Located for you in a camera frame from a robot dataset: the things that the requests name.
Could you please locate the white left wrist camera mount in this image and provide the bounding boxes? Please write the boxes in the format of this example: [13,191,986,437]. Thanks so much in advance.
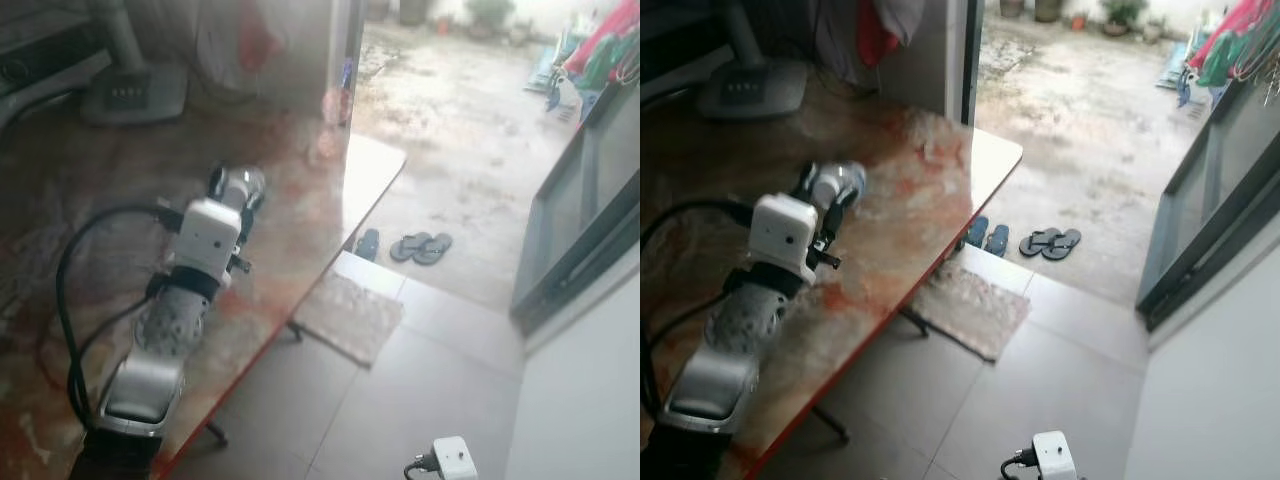
[749,193,822,283]
[173,198,244,288]

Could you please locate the grey standing fan base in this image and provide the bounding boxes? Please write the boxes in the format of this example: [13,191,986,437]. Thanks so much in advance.
[697,0,809,122]
[80,0,191,127]

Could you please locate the patterned grey door mat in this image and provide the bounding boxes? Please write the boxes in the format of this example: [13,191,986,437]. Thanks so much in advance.
[905,258,1032,363]
[290,270,406,371]

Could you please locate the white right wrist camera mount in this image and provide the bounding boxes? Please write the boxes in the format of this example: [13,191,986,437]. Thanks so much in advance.
[1030,430,1079,480]
[430,436,479,480]

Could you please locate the grey blue round container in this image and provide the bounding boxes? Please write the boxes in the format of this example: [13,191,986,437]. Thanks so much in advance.
[216,165,267,215]
[806,160,869,215]

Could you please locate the red green hanging clothes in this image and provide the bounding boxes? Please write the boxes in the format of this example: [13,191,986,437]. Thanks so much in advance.
[1175,0,1280,107]
[545,0,641,111]

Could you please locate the marble pattern table red edge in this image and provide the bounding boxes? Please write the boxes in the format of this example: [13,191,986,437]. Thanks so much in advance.
[0,100,407,480]
[640,70,1024,480]

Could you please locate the grey appliance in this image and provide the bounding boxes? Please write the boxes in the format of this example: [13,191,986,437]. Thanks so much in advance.
[0,0,113,131]

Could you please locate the grey framed glass door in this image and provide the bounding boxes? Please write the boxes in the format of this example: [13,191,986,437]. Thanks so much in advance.
[1135,60,1280,333]
[509,78,641,337]

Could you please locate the green potted plant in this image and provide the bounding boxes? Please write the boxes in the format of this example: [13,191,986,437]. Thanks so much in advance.
[1100,0,1151,38]
[464,0,517,33]

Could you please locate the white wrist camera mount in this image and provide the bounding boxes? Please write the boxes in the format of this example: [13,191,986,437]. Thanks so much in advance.
[749,193,822,283]
[1030,430,1079,480]
[430,436,479,480]
[173,198,244,288]

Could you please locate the red hanging cloth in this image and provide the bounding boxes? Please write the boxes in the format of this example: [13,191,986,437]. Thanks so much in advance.
[854,0,907,71]
[238,0,287,73]

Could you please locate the grey flip-flop slipper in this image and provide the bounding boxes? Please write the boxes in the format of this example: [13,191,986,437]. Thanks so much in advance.
[1019,227,1063,259]
[413,233,454,267]
[389,232,433,264]
[1041,229,1084,262]

